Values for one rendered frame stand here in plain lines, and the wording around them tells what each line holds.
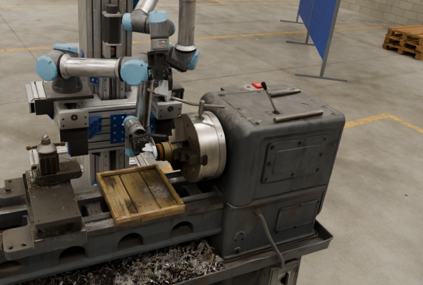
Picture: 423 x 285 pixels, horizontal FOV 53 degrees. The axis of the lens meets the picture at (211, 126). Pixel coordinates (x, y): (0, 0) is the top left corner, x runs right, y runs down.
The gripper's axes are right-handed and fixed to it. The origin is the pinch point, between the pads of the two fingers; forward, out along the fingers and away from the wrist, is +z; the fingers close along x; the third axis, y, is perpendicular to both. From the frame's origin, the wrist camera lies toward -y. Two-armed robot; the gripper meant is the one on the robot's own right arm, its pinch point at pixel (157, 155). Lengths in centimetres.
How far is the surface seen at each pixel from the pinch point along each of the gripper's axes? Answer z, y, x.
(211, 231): 12.3, -24.7, -38.2
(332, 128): 16, -80, 12
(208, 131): 5.7, -20.7, 12.3
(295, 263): 21, -73, -65
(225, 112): -3.0, -32.9, 15.7
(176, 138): -4.8, -10.6, 4.5
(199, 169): 11.8, -15.3, -2.4
